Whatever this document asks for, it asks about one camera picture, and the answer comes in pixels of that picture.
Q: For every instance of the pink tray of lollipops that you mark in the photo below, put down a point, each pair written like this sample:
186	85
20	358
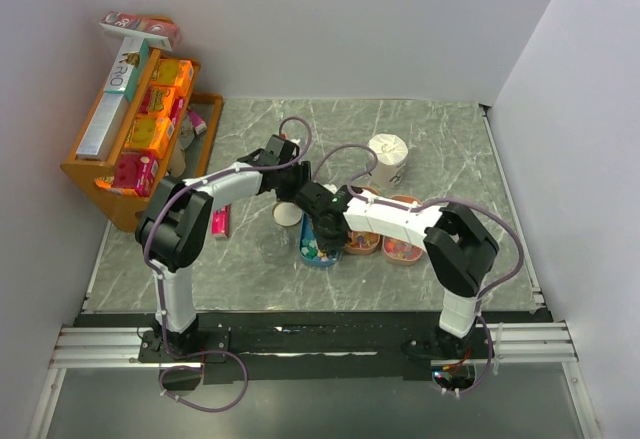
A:
362	243

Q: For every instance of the orange red snack box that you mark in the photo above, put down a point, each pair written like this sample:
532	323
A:
160	101

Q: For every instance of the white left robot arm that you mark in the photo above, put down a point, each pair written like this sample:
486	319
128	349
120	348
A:
173	228

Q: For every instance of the gold jar lid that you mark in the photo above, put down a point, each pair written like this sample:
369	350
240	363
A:
286	214

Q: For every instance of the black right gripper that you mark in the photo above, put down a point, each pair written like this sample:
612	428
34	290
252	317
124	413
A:
327	244

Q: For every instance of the pink toothpaste box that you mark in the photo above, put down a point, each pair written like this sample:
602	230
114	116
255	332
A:
220	225

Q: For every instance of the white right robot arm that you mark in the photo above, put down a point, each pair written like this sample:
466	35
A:
461	250

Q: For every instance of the pink box on top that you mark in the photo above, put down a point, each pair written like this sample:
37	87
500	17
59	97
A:
159	32

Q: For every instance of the pink tray of gummy stars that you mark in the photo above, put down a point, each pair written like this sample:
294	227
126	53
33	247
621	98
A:
399	252

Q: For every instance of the wooden shelf rack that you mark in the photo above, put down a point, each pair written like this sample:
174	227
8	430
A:
94	177

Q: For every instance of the silver long box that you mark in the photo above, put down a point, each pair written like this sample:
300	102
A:
103	128

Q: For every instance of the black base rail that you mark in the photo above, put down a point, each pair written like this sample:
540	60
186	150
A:
342	345

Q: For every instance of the white pink packet in shelf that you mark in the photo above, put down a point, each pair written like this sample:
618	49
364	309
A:
192	126

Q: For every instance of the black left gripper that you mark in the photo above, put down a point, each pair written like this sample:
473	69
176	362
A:
303	172

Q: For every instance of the pink smiley box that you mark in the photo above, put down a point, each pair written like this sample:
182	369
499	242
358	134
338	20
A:
135	173

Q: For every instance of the blue tray of star candies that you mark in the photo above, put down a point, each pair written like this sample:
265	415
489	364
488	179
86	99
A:
308	248

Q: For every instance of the orange smiley box lower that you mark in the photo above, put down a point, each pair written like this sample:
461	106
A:
149	135

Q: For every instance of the orange smiley box top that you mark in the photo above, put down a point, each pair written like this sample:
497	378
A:
173	73

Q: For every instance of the clear glass jar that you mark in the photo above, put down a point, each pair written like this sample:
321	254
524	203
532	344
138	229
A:
273	243

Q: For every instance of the orange smiley box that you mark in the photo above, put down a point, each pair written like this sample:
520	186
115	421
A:
149	135
173	73

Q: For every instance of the teal white long box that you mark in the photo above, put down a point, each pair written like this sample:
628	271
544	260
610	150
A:
125	72

